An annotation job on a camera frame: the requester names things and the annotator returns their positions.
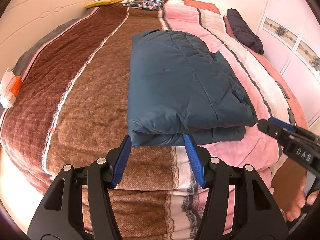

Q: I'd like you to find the dark teal quilted puffer jacket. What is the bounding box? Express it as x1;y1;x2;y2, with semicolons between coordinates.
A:
127;29;258;146

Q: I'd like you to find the person's right hand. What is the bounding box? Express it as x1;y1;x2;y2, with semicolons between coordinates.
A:
285;177;319;222

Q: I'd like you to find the folded dark navy garment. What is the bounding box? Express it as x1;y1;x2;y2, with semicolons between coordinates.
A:
227;9;264;55

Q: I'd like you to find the orange and white package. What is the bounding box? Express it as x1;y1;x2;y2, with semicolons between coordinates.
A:
1;69;22;108

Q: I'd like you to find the yellow pillow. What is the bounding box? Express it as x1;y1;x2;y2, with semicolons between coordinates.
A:
85;0;124;9

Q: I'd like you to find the colourful cartoon print pillow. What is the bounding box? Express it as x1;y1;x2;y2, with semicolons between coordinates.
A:
123;0;168;10

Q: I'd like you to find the pink upholstered headboard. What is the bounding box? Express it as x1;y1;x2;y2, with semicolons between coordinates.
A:
1;0;92;74

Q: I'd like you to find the white wardrobe with ornamental panels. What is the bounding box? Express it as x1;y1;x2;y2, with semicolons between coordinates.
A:
258;0;319;127

